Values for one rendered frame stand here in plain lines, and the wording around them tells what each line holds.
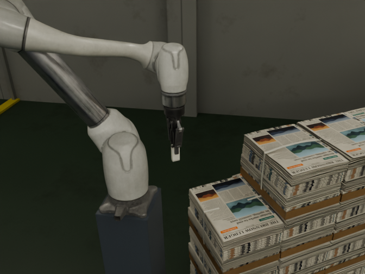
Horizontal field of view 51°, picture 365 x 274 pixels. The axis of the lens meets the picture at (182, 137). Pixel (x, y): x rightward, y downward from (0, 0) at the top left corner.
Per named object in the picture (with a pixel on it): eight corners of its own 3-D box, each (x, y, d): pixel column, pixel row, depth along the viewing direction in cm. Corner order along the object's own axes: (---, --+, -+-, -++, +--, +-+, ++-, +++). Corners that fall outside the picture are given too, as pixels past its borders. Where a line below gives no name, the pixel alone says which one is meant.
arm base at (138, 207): (93, 219, 137) (91, 207, 134) (115, 184, 156) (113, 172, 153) (142, 226, 134) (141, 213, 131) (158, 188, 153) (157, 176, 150)
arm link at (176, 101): (181, 82, 138) (181, 97, 141) (157, 86, 135) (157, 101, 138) (190, 91, 131) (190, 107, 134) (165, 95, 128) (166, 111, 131)
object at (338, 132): (297, 123, 187) (297, 121, 187) (343, 113, 196) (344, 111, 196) (352, 160, 157) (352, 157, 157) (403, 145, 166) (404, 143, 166)
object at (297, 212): (263, 198, 172) (264, 191, 170) (315, 183, 181) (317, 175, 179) (284, 220, 159) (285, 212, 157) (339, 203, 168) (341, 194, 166)
